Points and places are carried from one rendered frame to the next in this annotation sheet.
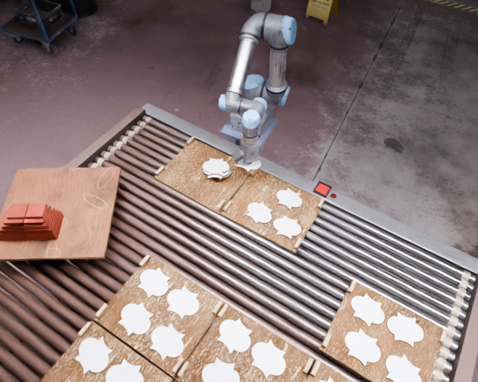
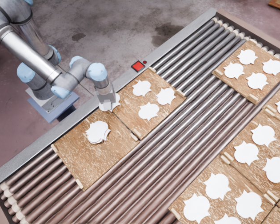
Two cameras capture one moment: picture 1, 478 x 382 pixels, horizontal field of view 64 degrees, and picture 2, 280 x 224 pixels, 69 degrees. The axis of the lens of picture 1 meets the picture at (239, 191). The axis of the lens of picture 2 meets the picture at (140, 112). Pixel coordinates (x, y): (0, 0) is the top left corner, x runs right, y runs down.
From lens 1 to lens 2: 1.08 m
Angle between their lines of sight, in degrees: 34
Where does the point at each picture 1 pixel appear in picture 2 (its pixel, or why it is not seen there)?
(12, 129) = not seen: outside the picture
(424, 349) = (258, 53)
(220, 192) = (119, 135)
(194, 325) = (236, 180)
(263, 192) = (130, 103)
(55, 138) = not seen: outside the picture
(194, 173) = (93, 152)
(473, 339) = (255, 30)
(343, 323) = (240, 86)
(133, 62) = not seen: outside the picture
